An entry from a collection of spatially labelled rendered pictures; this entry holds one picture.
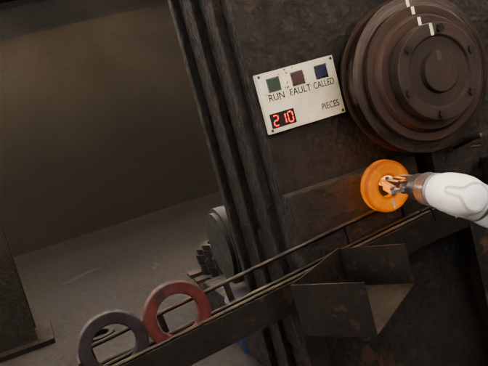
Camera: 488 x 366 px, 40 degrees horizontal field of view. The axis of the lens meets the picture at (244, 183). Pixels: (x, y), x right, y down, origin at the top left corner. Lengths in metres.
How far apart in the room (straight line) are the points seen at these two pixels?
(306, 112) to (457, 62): 0.46
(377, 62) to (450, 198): 0.50
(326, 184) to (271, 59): 0.41
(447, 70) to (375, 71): 0.21
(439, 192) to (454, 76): 0.44
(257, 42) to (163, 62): 6.07
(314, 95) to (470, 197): 0.62
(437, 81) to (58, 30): 6.31
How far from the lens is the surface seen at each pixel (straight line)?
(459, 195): 1.70
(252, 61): 2.02
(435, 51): 2.02
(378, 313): 1.74
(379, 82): 1.98
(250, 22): 2.03
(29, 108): 7.84
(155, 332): 1.86
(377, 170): 2.01
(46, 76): 7.87
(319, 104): 2.07
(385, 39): 2.01
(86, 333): 1.83
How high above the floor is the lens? 1.24
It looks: 9 degrees down
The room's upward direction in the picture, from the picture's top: 15 degrees counter-clockwise
